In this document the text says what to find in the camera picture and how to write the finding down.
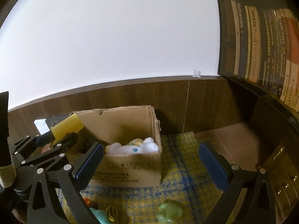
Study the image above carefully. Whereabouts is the yellow cylinder toy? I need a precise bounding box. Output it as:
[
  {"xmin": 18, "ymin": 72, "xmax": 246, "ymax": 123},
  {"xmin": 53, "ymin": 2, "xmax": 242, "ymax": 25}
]
[{"xmin": 50, "ymin": 113, "xmax": 84, "ymax": 142}]

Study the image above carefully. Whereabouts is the teal plush toy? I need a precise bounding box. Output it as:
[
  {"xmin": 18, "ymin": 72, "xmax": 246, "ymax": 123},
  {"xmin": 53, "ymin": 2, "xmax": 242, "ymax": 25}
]
[{"xmin": 90, "ymin": 207, "xmax": 111, "ymax": 224}]

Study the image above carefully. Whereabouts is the white plush toy yellow flower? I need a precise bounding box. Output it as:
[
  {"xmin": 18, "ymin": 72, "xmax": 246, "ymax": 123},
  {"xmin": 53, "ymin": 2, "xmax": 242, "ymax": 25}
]
[{"xmin": 105, "ymin": 137, "xmax": 159, "ymax": 155}]

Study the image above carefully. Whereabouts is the light green frog toy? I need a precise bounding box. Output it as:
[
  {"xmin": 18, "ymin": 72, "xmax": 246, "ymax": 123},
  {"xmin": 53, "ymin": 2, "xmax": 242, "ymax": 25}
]
[{"xmin": 157, "ymin": 202, "xmax": 183, "ymax": 224}]

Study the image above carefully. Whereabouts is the orange pink toy block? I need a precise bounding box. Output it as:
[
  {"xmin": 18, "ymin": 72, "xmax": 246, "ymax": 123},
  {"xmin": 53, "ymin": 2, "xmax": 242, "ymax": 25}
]
[{"xmin": 83, "ymin": 197, "xmax": 93, "ymax": 208}]

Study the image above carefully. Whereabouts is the brown cardboard box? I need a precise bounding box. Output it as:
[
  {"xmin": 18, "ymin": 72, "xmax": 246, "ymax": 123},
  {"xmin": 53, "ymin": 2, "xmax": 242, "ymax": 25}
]
[{"xmin": 76, "ymin": 105, "xmax": 162, "ymax": 188}]

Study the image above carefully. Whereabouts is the yellow blue woven rug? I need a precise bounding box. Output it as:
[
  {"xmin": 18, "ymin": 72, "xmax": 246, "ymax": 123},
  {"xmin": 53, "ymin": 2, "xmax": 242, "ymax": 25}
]
[{"xmin": 81, "ymin": 132, "xmax": 223, "ymax": 223}]

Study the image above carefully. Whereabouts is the dark wooden bookshelf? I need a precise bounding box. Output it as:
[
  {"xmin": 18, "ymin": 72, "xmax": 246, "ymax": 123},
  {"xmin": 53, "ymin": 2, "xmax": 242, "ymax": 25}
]
[{"xmin": 218, "ymin": 0, "xmax": 298, "ymax": 223}]

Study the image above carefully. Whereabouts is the yellow spine book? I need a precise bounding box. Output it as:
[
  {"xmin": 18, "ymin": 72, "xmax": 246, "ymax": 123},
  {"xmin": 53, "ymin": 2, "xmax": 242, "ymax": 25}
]
[{"xmin": 245, "ymin": 6, "xmax": 262, "ymax": 83}]

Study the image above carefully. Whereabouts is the cream spine book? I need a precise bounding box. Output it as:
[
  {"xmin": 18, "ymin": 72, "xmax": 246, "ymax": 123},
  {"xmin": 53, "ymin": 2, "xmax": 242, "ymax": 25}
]
[{"xmin": 231, "ymin": 0, "xmax": 240, "ymax": 75}]

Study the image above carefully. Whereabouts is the white wall socket plate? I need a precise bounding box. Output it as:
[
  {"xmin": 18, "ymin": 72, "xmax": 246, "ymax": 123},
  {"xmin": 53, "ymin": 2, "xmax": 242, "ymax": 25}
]
[{"xmin": 34, "ymin": 119, "xmax": 50, "ymax": 135}]

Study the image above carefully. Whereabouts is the dark wooden wall panel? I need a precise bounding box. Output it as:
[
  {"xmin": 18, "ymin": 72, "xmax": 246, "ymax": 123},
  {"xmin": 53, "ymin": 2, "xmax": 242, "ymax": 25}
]
[{"xmin": 7, "ymin": 75, "xmax": 255, "ymax": 145}]

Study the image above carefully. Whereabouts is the small clear wall clip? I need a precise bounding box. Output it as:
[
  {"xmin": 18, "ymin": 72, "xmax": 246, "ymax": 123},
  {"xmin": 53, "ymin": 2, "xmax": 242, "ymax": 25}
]
[{"xmin": 193, "ymin": 69, "xmax": 201, "ymax": 78}]

